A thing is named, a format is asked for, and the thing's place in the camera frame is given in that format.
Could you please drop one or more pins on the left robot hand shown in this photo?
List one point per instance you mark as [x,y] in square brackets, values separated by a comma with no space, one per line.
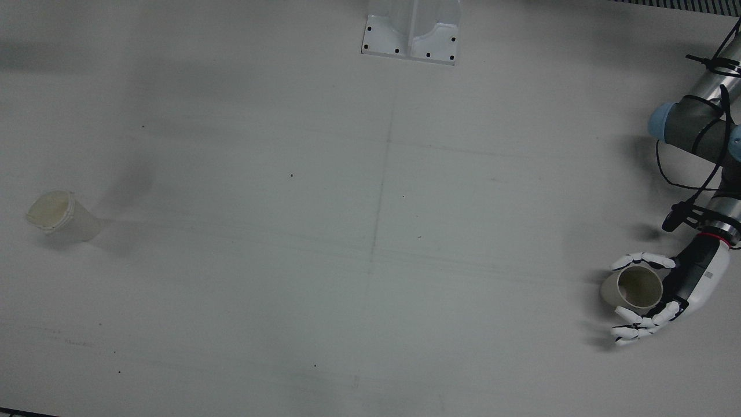
[697,275]

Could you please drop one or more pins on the beige paper cup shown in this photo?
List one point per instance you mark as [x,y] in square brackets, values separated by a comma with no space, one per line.
[612,292]

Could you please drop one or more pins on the white crinkled plastic cup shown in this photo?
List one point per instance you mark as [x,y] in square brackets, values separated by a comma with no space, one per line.
[81,223]

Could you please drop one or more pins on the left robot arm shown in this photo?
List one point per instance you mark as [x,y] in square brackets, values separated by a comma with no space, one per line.
[692,124]

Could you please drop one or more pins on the dark ribbed vent strip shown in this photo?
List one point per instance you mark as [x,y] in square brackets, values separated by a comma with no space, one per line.
[666,4]

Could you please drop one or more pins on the white bolted column base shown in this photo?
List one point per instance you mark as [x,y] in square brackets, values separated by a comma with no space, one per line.
[431,37]

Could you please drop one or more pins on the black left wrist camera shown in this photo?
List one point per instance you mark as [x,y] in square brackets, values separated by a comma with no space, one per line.
[671,220]

